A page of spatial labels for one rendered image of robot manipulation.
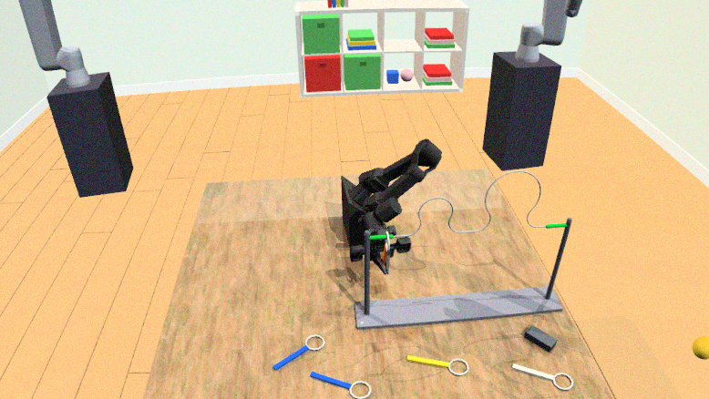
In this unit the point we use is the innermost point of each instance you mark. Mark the white ring with blue handle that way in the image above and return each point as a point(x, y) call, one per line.
point(296, 354)
point(341, 383)

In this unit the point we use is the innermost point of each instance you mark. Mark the orange handle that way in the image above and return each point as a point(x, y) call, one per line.
point(387, 247)

